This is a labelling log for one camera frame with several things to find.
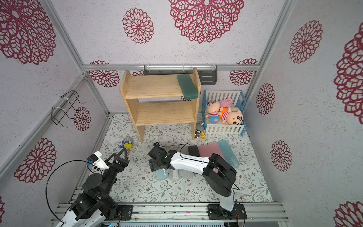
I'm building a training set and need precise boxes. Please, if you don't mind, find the pink plush doll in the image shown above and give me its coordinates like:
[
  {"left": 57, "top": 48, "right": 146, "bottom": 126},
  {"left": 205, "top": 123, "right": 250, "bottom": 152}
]
[{"left": 206, "top": 101, "right": 221, "bottom": 124}]

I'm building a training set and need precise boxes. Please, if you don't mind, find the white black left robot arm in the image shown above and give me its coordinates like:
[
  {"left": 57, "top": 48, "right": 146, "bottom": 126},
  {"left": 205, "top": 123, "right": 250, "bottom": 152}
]
[{"left": 57, "top": 148, "right": 133, "bottom": 227}]

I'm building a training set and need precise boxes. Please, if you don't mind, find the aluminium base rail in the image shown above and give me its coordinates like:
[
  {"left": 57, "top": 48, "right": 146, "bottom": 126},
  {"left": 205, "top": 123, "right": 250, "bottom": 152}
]
[{"left": 50, "top": 202, "right": 290, "bottom": 227}]

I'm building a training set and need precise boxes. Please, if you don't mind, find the black pencil case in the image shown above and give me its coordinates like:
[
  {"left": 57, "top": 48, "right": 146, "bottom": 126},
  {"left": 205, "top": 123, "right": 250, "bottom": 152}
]
[{"left": 188, "top": 145, "right": 200, "bottom": 157}]

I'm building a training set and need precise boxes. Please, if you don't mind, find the frosted white pencil case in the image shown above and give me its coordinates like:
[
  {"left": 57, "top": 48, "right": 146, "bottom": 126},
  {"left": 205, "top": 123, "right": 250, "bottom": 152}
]
[
  {"left": 180, "top": 170, "right": 194, "bottom": 180},
  {"left": 168, "top": 169, "right": 181, "bottom": 182}
]

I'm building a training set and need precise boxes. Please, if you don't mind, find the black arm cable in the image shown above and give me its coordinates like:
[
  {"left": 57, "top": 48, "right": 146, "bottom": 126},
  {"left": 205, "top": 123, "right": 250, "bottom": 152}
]
[
  {"left": 45, "top": 159, "right": 97, "bottom": 225},
  {"left": 158, "top": 142, "right": 242, "bottom": 205}
]

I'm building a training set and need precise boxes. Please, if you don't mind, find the grey yellow plush keychain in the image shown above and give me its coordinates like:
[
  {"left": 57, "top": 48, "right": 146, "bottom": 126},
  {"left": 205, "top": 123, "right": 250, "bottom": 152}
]
[{"left": 119, "top": 136, "right": 133, "bottom": 154}]

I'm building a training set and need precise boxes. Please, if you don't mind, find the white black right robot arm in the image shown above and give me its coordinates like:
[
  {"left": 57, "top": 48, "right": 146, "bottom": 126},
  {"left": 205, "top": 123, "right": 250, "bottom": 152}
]
[{"left": 148, "top": 143, "right": 247, "bottom": 221}]

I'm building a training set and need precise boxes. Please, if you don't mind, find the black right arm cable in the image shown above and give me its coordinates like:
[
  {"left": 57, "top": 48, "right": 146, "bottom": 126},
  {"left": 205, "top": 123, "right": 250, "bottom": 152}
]
[{"left": 158, "top": 142, "right": 242, "bottom": 205}]

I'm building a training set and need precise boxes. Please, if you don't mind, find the wooden two-tier shelf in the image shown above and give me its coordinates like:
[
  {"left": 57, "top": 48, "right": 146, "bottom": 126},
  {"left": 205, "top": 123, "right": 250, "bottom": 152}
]
[{"left": 119, "top": 68, "right": 201, "bottom": 142}]

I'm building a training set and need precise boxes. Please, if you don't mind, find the light teal pencil case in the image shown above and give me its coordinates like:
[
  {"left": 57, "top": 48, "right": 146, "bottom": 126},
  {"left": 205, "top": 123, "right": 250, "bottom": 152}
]
[{"left": 217, "top": 140, "right": 240, "bottom": 169}]

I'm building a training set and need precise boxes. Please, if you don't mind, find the dark green pencil case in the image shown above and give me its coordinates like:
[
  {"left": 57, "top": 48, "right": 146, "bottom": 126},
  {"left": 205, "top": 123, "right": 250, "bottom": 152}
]
[{"left": 177, "top": 74, "right": 198, "bottom": 100}]

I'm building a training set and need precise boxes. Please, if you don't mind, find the yellow keychain by crib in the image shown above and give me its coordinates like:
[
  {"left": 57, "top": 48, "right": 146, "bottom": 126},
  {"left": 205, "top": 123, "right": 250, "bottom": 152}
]
[{"left": 195, "top": 124, "right": 207, "bottom": 141}]

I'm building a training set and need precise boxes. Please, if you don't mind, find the orange shirt plush doll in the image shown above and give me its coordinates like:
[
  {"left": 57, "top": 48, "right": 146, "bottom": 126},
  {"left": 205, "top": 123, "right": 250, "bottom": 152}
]
[{"left": 219, "top": 98, "right": 244, "bottom": 125}]

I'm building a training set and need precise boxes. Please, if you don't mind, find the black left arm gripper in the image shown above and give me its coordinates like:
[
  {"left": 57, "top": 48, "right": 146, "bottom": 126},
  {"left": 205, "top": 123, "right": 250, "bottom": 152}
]
[{"left": 101, "top": 148, "right": 128, "bottom": 197}]

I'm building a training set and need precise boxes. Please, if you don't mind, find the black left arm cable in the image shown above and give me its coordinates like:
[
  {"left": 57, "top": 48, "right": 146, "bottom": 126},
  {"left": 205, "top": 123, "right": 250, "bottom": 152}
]
[{"left": 45, "top": 159, "right": 97, "bottom": 225}]

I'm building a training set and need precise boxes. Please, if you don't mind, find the pink pencil case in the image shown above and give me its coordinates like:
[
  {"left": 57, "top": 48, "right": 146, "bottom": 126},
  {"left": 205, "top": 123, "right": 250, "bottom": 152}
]
[
  {"left": 198, "top": 145, "right": 211, "bottom": 157},
  {"left": 207, "top": 142, "right": 225, "bottom": 160}
]

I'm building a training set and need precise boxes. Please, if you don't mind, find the blue white toy crib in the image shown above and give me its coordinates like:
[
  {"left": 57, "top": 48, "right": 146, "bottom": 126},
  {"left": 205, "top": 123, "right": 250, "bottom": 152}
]
[{"left": 202, "top": 90, "right": 247, "bottom": 135}]

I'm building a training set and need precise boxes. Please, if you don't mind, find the dark metal wall shelf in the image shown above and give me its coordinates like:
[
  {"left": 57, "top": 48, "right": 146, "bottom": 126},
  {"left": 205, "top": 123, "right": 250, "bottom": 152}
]
[{"left": 143, "top": 66, "right": 217, "bottom": 85}]

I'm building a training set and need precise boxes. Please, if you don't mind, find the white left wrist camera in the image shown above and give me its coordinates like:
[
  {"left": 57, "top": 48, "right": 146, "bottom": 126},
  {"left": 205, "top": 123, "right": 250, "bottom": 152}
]
[{"left": 87, "top": 151, "right": 109, "bottom": 170}]

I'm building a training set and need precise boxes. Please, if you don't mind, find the black wire wall rack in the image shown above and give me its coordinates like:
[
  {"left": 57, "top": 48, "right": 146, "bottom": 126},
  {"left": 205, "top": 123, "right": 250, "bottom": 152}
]
[{"left": 50, "top": 89, "right": 85, "bottom": 128}]

